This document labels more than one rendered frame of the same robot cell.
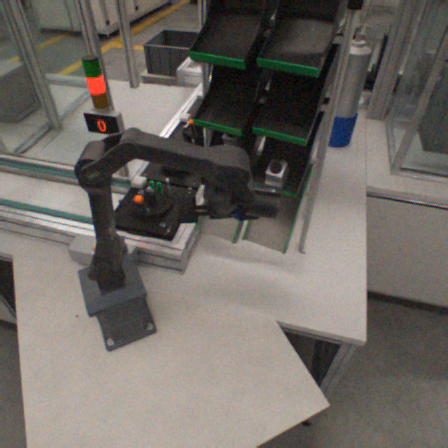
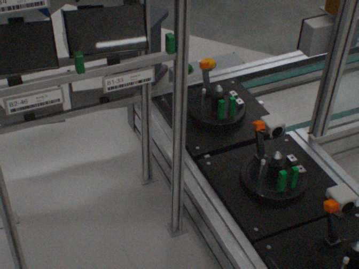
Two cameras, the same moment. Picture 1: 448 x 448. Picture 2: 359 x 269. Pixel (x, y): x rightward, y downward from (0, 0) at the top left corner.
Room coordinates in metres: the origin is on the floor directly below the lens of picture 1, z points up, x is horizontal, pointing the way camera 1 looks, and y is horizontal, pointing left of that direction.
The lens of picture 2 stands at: (1.64, -0.49, 1.76)
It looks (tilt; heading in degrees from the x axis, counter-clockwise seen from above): 40 degrees down; 139
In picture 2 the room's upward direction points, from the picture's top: 1 degrees clockwise
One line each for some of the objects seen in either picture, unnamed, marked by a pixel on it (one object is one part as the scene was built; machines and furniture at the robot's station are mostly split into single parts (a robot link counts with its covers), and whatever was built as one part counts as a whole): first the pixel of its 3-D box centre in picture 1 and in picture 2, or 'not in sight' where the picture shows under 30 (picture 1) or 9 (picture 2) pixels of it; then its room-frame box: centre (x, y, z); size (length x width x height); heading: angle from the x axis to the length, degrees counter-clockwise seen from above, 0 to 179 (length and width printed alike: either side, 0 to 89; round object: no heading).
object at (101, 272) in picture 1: (104, 257); not in sight; (0.54, 0.29, 1.15); 0.09 x 0.07 x 0.06; 179
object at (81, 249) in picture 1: (103, 253); (207, 73); (0.73, 0.39, 0.93); 0.21 x 0.07 x 0.06; 74
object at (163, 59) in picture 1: (188, 54); not in sight; (3.06, 0.30, 0.73); 0.62 x 0.42 x 0.23; 74
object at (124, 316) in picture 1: (119, 302); (135, 46); (0.53, 0.29, 0.96); 0.15 x 0.15 x 0.20; 25
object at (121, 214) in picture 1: (153, 207); (216, 116); (0.92, 0.25, 0.96); 0.24 x 0.24 x 0.02; 74
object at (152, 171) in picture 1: (177, 155); (275, 166); (1.17, 0.18, 1.01); 0.24 x 0.24 x 0.13; 74
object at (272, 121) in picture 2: (139, 183); (272, 126); (1.04, 0.32, 0.97); 0.05 x 0.05 x 0.04; 74
